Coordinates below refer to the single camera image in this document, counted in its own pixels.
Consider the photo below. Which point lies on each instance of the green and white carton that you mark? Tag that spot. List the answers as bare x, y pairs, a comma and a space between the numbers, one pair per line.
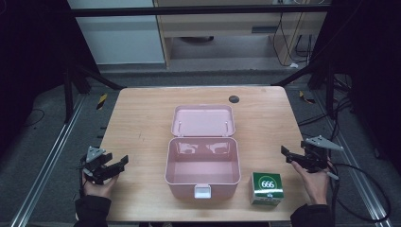
267, 189

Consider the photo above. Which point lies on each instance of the white cabinet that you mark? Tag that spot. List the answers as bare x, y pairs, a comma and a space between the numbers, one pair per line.
121, 41

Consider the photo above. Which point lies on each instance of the black horizontal frame bar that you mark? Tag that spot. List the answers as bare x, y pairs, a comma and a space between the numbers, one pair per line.
189, 11

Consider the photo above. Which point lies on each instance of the yellow black striped tape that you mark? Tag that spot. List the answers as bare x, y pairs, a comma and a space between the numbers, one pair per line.
306, 97
101, 101

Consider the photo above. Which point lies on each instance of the black metal stand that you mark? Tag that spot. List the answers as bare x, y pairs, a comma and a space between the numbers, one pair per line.
69, 94
327, 88

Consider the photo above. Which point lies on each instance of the open pink storage box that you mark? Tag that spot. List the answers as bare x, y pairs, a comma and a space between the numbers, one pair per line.
203, 157

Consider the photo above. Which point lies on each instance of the dark round table grommet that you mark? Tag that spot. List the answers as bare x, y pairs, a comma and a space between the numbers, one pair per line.
234, 99

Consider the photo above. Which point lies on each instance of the aluminium floor rail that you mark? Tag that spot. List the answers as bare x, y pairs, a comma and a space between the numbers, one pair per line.
47, 164
353, 170

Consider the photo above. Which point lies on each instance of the person's left hand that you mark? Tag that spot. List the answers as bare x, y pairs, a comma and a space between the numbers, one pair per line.
99, 188

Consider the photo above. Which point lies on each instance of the person's right hand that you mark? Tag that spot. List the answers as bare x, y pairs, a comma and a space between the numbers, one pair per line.
312, 186

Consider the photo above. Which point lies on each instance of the light wooden desk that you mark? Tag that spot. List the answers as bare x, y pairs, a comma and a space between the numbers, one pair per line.
220, 26

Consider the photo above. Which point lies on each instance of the black curtain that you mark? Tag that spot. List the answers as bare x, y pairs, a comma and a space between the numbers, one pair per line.
372, 69
31, 63

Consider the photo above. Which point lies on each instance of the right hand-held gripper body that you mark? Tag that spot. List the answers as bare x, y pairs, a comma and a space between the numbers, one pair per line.
317, 156

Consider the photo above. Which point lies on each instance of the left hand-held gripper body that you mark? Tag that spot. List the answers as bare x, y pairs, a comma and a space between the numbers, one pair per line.
94, 170

